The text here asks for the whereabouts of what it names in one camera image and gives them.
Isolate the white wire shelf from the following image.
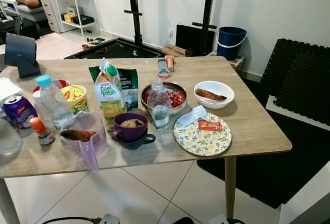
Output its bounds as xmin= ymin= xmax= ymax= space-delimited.
xmin=59 ymin=0 xmax=104 ymax=35

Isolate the small orange-capped bottle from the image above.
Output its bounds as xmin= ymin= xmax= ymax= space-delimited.
xmin=29 ymin=117 xmax=56 ymax=146

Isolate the red snack wrapper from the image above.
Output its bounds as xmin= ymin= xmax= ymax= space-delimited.
xmin=198 ymin=120 xmax=222 ymax=132

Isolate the purple ceramic mug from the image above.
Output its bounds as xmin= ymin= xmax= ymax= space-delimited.
xmin=111 ymin=113 xmax=149 ymax=143

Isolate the light wooden dining table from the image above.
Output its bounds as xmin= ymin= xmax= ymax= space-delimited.
xmin=0 ymin=55 xmax=293 ymax=224

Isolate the grey and orange hand tool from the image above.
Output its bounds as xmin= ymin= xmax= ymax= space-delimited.
xmin=157 ymin=55 xmax=176 ymax=78

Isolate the yellow instant noodle cup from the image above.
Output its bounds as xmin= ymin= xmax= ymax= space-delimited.
xmin=60 ymin=85 xmax=86 ymax=115

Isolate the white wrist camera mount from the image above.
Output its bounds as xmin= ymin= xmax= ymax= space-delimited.
xmin=208 ymin=215 xmax=230 ymax=224
xmin=100 ymin=214 xmax=121 ymax=224

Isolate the large black floor mat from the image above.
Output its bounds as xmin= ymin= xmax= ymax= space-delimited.
xmin=197 ymin=113 xmax=330 ymax=209

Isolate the black platform base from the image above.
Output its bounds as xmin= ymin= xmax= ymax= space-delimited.
xmin=64 ymin=37 xmax=166 ymax=60

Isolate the blue plastic bucket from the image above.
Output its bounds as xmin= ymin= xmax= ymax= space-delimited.
xmin=217 ymin=26 xmax=248 ymax=60

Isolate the steel bowl with red fruit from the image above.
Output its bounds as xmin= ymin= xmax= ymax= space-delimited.
xmin=140 ymin=82 xmax=188 ymax=115

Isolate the blue-capped water bottle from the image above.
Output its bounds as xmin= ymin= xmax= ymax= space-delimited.
xmin=36 ymin=75 xmax=73 ymax=132

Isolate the white ceramic bowl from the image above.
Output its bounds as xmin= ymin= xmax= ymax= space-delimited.
xmin=194 ymin=81 xmax=235 ymax=109

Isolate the black metal stand post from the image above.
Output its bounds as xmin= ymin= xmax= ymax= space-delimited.
xmin=192 ymin=0 xmax=217 ymax=55
xmin=124 ymin=0 xmax=144 ymax=46

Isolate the orange carrot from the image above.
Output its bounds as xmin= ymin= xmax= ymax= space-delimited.
xmin=61 ymin=130 xmax=97 ymax=142

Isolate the Peel Fresh juice carton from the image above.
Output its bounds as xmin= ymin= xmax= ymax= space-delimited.
xmin=94 ymin=58 xmax=124 ymax=131

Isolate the white plastic container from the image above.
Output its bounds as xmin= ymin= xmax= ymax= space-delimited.
xmin=0 ymin=77 xmax=23 ymax=103

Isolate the small clear water bottle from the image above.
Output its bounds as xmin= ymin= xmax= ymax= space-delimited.
xmin=147 ymin=80 xmax=171 ymax=133

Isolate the purple drink can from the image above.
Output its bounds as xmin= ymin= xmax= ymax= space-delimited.
xmin=3 ymin=94 xmax=38 ymax=130

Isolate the dark blue cup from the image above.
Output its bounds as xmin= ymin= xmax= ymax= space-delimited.
xmin=118 ymin=133 xmax=156 ymax=150

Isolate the floral round plate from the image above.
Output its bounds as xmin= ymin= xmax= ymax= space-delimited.
xmin=173 ymin=113 xmax=233 ymax=157

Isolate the dark grey tabletop fan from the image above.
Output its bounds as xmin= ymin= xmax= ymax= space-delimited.
xmin=4 ymin=33 xmax=41 ymax=78

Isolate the purple plastic measuring jug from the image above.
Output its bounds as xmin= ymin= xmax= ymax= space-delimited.
xmin=60 ymin=111 xmax=108 ymax=173

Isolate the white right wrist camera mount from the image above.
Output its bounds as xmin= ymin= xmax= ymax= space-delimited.
xmin=208 ymin=215 xmax=230 ymax=224

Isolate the clear glass jar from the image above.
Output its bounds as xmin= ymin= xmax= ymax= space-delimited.
xmin=0 ymin=117 xmax=24 ymax=156

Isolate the brown fried fish piece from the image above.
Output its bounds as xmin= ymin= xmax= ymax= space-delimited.
xmin=196 ymin=88 xmax=227 ymax=102

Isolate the green snack bag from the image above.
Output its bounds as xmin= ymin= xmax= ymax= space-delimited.
xmin=89 ymin=66 xmax=139 ymax=110

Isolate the white plastic packet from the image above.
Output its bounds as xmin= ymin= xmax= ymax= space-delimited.
xmin=176 ymin=105 xmax=208 ymax=127

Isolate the black foam mat stack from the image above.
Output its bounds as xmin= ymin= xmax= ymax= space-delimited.
xmin=260 ymin=39 xmax=330 ymax=126

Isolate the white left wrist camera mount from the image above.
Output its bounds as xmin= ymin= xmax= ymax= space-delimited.
xmin=100 ymin=214 xmax=121 ymax=224

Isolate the black flat board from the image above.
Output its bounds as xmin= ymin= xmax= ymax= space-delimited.
xmin=176 ymin=25 xmax=216 ymax=55

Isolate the white drawer cabinet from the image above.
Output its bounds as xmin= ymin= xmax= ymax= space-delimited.
xmin=37 ymin=0 xmax=63 ymax=33

